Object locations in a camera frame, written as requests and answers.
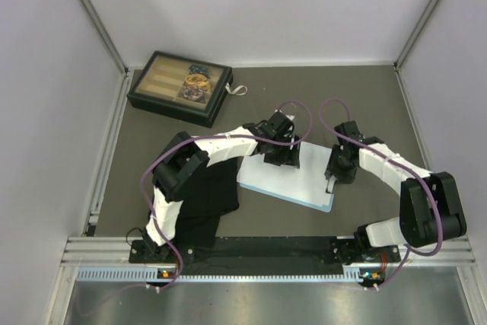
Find aluminium front frame rail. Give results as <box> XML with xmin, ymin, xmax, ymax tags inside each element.
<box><xmin>62</xmin><ymin>237</ymin><xmax>476</xmax><ymax>268</ymax></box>

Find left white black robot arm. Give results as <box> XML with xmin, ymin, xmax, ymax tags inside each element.
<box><xmin>132</xmin><ymin>110</ymin><xmax>303</xmax><ymax>263</ymax></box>

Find light blue clipboard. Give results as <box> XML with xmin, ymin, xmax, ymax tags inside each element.
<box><xmin>240</xmin><ymin>183</ymin><xmax>334</xmax><ymax>212</ymax></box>

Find black compartment display box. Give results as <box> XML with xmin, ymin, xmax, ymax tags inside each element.
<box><xmin>127</xmin><ymin>51</ymin><xmax>233</xmax><ymax>128</ymax></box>

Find left aluminium corner post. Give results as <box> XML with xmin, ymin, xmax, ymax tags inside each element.
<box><xmin>79</xmin><ymin>0</ymin><xmax>128</xmax><ymax>74</ymax></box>

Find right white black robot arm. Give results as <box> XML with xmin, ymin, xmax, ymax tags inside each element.
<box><xmin>325</xmin><ymin>121</ymin><xmax>467</xmax><ymax>261</ymax></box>

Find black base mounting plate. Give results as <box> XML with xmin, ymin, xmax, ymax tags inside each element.
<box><xmin>129</xmin><ymin>236</ymin><xmax>400</xmax><ymax>265</ymax></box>

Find white paper sheet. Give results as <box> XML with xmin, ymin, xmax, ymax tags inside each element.
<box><xmin>237</xmin><ymin>142</ymin><xmax>335</xmax><ymax>194</ymax></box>

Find black cloth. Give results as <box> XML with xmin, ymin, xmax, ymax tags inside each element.
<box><xmin>173</xmin><ymin>158</ymin><xmax>239</xmax><ymax>247</ymax></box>

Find blue black small items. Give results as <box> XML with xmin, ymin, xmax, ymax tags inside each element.
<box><xmin>189</xmin><ymin>64</ymin><xmax>208</xmax><ymax>77</ymax></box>

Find grey slotted cable duct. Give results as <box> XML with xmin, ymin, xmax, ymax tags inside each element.
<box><xmin>76</xmin><ymin>267</ymin><xmax>382</xmax><ymax>283</ymax></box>

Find yellow rubber bands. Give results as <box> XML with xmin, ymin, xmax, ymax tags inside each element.
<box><xmin>185</xmin><ymin>74</ymin><xmax>212</xmax><ymax>92</ymax></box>

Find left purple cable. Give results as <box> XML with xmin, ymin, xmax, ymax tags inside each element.
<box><xmin>140</xmin><ymin>100</ymin><xmax>314</xmax><ymax>290</ymax></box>

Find white ribbon tab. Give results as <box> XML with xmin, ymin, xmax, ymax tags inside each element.
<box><xmin>225</xmin><ymin>83</ymin><xmax>248</xmax><ymax>96</ymax></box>

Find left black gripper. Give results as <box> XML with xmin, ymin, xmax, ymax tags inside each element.
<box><xmin>264</xmin><ymin>132</ymin><xmax>301</xmax><ymax>168</ymax></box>

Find dark mixed hair ties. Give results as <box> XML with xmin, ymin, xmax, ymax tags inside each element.
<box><xmin>181</xmin><ymin>87</ymin><xmax>205</xmax><ymax>102</ymax></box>

